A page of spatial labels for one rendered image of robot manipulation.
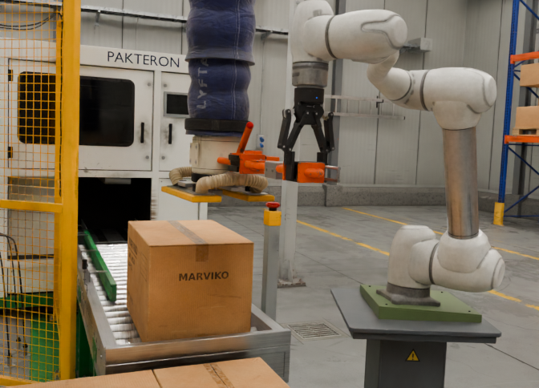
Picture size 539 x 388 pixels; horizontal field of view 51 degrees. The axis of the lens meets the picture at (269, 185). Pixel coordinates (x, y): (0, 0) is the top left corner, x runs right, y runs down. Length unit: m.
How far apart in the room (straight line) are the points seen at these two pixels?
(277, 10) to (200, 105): 10.08
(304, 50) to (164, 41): 9.77
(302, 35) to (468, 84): 0.59
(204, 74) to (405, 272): 0.98
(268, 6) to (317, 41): 10.47
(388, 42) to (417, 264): 0.97
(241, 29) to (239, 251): 0.82
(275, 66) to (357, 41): 10.40
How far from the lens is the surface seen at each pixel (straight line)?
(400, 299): 2.07
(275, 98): 11.66
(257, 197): 1.85
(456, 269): 1.99
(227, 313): 2.22
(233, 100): 1.87
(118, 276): 3.36
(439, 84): 1.80
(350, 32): 1.33
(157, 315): 2.16
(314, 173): 1.37
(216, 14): 1.89
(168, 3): 11.28
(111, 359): 2.10
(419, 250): 2.05
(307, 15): 1.42
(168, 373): 2.04
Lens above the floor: 1.34
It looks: 5 degrees down
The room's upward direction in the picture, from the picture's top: 2 degrees clockwise
